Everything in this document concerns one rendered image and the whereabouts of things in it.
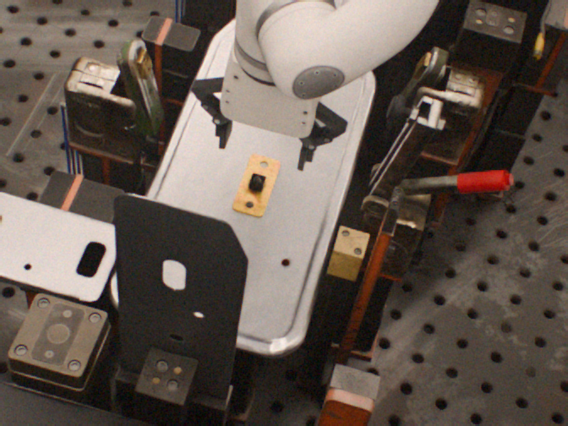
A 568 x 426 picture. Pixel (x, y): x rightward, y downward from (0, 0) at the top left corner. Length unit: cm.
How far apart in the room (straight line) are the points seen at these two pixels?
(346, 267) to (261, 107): 20
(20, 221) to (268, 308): 29
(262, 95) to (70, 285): 30
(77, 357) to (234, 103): 30
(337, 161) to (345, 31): 41
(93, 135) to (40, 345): 35
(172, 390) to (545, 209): 82
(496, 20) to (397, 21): 41
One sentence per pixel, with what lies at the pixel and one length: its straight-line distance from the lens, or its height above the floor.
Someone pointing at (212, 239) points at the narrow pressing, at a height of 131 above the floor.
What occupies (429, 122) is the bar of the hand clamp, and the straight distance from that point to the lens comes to 109.
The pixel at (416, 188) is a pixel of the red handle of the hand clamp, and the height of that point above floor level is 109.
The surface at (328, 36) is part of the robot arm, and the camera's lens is 92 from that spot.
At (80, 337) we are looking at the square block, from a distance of 111.
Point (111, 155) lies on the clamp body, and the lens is 138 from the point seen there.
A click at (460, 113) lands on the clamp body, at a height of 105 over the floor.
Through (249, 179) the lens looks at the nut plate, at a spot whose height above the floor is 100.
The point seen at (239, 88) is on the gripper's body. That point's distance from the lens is 110.
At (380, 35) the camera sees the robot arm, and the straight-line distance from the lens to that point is 93.
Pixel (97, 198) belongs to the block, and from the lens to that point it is 128.
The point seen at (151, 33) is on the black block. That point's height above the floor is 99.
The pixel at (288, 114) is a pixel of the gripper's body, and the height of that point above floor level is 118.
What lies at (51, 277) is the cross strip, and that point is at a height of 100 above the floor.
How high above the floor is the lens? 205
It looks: 57 degrees down
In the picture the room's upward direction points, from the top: 11 degrees clockwise
